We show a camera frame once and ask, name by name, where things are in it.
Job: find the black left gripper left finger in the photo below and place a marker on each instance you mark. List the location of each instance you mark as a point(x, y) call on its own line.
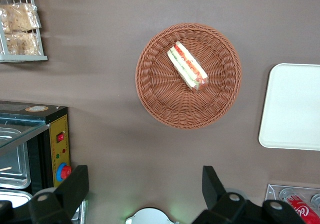
point(62, 199)

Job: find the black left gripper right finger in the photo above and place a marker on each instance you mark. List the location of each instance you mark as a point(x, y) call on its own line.
point(220, 209)

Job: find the triangle sandwich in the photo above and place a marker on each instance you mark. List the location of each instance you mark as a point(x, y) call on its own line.
point(187, 66)

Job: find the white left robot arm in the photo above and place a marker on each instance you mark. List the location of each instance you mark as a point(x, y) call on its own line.
point(150, 217)

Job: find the large round brown wicker basket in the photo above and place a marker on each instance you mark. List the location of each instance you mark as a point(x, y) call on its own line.
point(162, 103)

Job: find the cream plastic tray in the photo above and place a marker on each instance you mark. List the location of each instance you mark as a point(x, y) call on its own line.
point(290, 108)

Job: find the tray of packaged pastries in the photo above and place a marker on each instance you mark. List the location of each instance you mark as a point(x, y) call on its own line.
point(25, 57)

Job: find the stainless steel pan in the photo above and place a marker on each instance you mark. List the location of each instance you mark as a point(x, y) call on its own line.
point(15, 177)
point(15, 199)

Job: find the clear acrylic bottle rack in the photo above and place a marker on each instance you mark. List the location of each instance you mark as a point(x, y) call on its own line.
point(272, 191)

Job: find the thin wooden skewer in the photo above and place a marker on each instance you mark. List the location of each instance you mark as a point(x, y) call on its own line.
point(6, 169)

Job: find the black food warmer yellow panel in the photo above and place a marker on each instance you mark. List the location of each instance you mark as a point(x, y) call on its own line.
point(58, 133)

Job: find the clear bag of crackers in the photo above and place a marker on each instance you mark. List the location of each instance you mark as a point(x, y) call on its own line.
point(22, 43)
point(22, 17)

